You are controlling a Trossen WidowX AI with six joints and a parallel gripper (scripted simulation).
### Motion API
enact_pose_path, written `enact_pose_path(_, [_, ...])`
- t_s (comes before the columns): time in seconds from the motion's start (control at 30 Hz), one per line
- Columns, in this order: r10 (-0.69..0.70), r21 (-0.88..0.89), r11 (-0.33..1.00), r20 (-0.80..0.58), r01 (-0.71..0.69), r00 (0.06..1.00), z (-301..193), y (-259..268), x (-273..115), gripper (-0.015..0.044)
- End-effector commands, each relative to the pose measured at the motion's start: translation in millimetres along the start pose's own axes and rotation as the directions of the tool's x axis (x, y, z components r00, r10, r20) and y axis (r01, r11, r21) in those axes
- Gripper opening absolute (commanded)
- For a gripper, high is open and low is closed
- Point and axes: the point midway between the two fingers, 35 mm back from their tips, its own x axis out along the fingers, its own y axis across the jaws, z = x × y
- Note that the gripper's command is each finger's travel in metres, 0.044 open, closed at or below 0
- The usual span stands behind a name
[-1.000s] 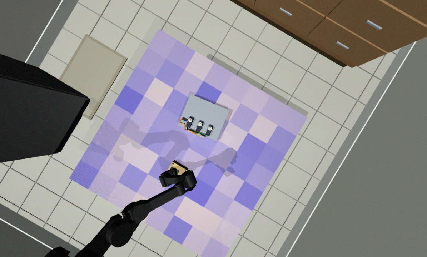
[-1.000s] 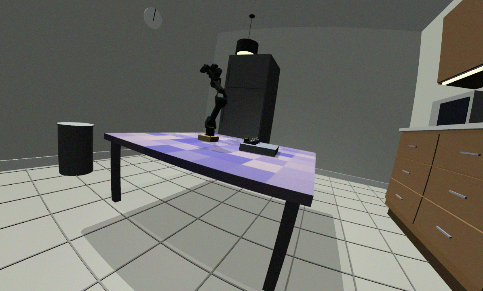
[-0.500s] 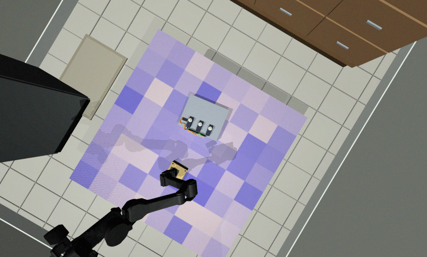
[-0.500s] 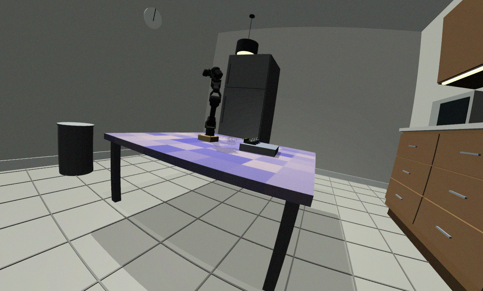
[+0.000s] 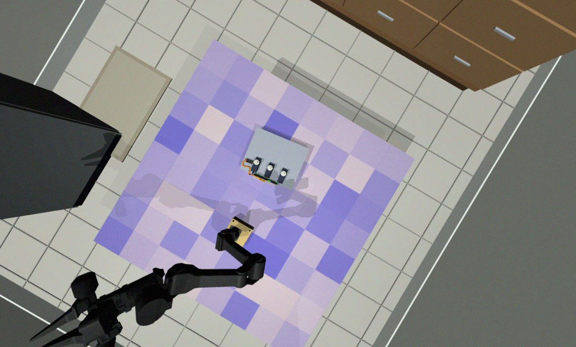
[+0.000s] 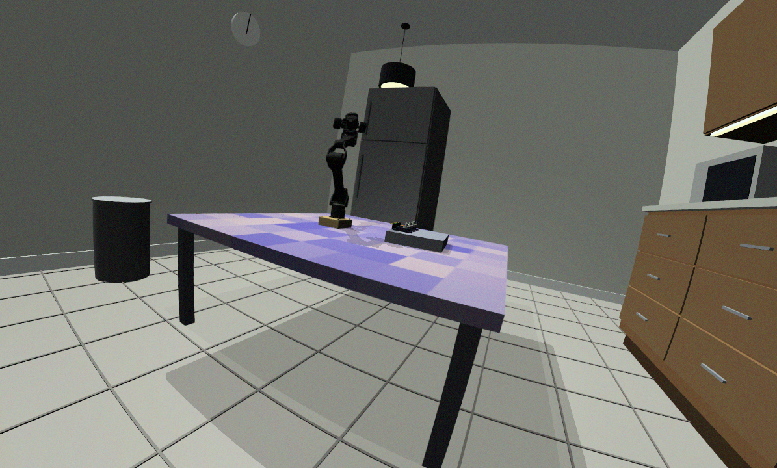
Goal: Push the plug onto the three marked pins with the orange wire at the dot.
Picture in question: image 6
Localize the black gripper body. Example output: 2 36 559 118
333 118 367 133

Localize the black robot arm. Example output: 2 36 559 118
326 112 358 219

